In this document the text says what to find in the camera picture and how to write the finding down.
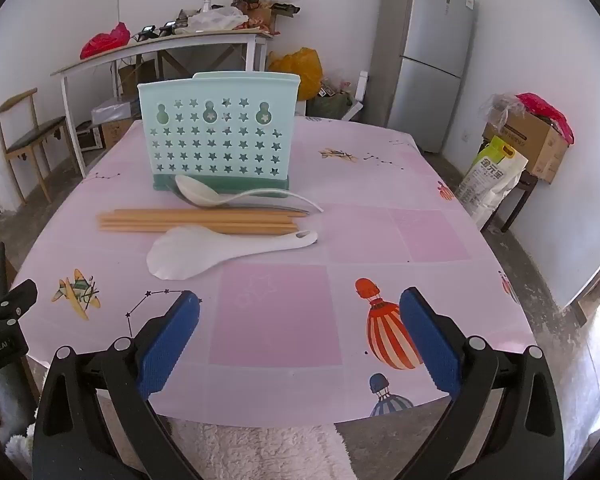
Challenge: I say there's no white soup spoon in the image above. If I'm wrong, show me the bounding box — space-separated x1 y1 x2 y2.
175 175 325 213

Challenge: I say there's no box of snack packets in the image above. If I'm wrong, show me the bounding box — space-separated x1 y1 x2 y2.
245 0 301 34

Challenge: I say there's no clear plastic wrap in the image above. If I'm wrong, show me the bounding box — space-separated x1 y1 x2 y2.
482 91 523 128

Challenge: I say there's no white side table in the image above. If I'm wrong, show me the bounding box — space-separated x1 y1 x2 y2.
50 30 273 178

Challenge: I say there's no pink printed tablecloth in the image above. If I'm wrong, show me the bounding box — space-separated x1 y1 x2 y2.
17 115 543 428

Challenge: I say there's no yellow plastic bag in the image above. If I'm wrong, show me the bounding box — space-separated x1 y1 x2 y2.
268 47 325 102

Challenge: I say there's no red crumpled bag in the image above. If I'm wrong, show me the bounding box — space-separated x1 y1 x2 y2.
515 92 576 143

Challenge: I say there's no silver refrigerator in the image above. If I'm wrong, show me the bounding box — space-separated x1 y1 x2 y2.
367 0 478 155

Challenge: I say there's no white foam board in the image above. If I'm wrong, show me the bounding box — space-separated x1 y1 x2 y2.
352 71 370 111

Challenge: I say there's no open cardboard box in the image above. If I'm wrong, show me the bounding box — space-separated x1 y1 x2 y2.
482 107 568 184

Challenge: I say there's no mint green utensil holder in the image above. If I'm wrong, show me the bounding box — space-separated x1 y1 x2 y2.
137 72 301 193

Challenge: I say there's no bundle of wooden chopsticks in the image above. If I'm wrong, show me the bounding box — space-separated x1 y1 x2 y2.
96 208 308 237

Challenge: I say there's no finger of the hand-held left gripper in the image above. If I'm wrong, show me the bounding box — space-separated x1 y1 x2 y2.
0 279 39 331

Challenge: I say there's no dark wooden stool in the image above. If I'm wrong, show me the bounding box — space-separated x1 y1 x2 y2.
500 170 538 233

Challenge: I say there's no white rice paddle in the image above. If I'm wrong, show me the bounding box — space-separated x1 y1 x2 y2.
146 226 318 280

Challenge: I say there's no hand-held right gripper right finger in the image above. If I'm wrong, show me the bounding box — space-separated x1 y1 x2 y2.
399 287 566 480

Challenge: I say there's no white plastic bag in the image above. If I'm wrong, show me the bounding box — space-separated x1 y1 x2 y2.
186 6 251 32

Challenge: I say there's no red plastic bag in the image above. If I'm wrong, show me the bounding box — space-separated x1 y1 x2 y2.
80 21 132 60

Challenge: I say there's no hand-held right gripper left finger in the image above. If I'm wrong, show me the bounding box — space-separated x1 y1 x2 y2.
32 290 203 480

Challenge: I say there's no white green rice bag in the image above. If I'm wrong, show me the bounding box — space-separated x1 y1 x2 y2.
455 135 529 226

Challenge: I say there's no metal spoon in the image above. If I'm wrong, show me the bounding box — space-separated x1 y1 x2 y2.
182 195 311 215

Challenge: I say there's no white toaster oven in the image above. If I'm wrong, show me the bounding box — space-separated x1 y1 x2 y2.
75 120 104 151

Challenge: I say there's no plastic wrapped grey box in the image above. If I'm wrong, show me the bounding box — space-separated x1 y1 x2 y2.
91 100 141 126

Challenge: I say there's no white fleece garment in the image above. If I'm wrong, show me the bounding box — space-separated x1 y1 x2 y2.
5 419 357 480

